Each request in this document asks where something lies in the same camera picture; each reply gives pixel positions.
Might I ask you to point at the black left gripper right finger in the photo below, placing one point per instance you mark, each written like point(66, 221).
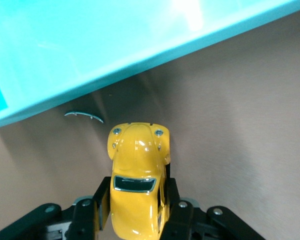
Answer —
point(180, 215)

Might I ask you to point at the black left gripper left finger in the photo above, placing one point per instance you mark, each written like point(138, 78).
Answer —
point(87, 215)

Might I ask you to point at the yellow beetle toy car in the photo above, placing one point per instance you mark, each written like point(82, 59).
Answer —
point(137, 160)

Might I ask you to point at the small chrome bumper piece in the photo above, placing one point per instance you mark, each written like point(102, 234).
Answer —
point(83, 114)

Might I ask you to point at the brown table mat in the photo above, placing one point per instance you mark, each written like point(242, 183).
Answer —
point(227, 125)

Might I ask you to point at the teal plastic storage bin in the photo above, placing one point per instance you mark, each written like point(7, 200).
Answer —
point(90, 37)

